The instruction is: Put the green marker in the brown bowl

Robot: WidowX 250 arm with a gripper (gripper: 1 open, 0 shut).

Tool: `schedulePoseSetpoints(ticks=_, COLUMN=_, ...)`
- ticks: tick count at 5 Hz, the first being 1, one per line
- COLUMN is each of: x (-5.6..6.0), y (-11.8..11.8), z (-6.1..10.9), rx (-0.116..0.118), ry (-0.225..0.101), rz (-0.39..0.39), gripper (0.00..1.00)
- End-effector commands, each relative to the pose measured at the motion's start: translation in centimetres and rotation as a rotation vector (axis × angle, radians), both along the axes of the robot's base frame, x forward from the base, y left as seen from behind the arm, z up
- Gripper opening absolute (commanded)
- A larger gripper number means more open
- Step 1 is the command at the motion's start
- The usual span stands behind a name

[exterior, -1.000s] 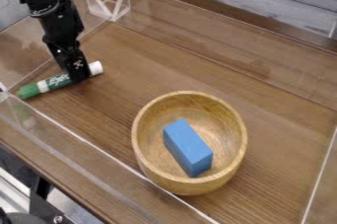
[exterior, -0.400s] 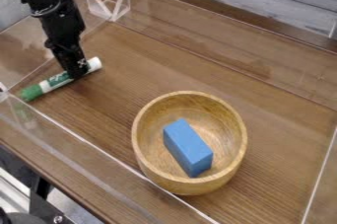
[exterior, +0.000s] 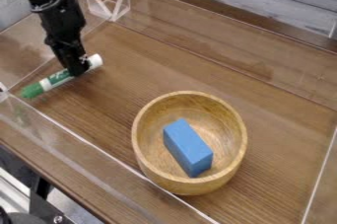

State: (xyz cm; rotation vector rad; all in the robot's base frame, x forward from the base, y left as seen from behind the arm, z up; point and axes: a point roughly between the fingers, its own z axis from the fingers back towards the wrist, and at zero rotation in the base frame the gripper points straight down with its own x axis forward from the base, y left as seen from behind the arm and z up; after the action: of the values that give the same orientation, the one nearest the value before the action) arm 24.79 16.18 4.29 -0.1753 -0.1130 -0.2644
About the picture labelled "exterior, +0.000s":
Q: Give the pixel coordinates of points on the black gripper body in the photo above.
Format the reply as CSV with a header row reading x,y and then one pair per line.
x,y
62,20

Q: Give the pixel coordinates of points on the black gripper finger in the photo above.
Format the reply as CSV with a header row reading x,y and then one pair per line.
x,y
60,55
76,60

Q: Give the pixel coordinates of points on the green Expo marker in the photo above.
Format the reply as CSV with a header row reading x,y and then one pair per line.
x,y
56,79

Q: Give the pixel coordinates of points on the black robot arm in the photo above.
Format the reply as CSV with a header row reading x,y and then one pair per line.
x,y
63,22

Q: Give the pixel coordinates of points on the brown wooden bowl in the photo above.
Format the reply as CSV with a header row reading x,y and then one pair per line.
x,y
219,125

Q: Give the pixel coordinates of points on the clear acrylic tray walls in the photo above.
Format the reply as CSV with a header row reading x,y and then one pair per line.
x,y
166,46

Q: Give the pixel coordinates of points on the blue rectangular block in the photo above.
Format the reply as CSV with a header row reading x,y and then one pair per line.
x,y
188,148

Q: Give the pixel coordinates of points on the black metal table bracket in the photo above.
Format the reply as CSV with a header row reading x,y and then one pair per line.
x,y
42,208

